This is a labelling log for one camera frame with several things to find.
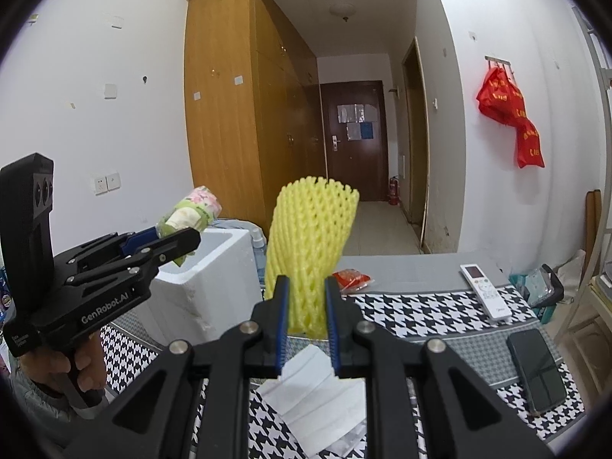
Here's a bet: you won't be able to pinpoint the teal plastic basket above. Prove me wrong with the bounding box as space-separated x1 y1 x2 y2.
509 264 564 324

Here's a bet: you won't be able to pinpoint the dark brown entrance door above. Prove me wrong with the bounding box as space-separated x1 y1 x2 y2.
321 81 389 201

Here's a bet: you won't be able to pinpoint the metal bunk bed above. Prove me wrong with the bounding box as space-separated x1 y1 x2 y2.
565 4 612 345

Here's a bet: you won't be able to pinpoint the red hanging plastic bags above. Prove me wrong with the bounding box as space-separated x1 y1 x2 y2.
476 65 545 169

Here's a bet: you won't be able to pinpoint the white tissue stack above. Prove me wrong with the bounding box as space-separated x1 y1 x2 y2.
258 344 366 458

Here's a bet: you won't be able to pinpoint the red snack packet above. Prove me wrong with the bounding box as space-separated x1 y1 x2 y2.
333 269 373 294

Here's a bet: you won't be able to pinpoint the yellow foam fruit net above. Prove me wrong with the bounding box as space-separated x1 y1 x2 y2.
265 176 360 339

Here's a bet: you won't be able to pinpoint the wooden wardrobe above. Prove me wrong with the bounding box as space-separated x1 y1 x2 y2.
184 0 326 230

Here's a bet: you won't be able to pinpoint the person's left hand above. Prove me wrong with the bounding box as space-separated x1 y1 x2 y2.
19 332 107 393

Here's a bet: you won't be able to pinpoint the ceiling lamp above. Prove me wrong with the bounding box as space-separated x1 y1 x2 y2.
329 2 356 22

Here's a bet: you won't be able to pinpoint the white remote control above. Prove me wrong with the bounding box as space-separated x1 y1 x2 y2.
459 264 511 321

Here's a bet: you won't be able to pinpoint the wooden boards against wall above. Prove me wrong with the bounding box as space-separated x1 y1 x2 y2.
585 190 602 265

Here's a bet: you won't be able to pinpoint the light blue crumpled cloth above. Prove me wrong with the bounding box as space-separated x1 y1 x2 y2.
211 219 268 249

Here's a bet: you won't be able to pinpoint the black smartphone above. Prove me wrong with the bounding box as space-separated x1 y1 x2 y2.
506 329 566 415

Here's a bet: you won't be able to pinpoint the wall coat hook rack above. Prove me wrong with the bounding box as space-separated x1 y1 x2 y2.
484 55 511 68

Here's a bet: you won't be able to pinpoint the white styrofoam box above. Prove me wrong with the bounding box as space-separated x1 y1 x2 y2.
134 228 262 345

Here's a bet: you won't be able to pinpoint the side doorway wooden frame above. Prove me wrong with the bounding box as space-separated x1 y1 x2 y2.
402 38 430 250

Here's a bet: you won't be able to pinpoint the houndstooth table cloth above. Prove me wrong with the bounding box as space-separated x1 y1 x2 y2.
97 252 587 459

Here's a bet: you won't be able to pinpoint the clear blue spray bottle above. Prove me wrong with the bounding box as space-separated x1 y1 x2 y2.
250 228 267 286

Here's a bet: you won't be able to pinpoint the white wall socket pair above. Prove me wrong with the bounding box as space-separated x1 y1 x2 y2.
93 172 121 196

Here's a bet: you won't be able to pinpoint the red fire extinguisher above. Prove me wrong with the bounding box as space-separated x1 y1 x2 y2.
388 176 400 206

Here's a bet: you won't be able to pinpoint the green plastic bag bundle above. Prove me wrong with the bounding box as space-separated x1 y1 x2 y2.
156 186 222 238

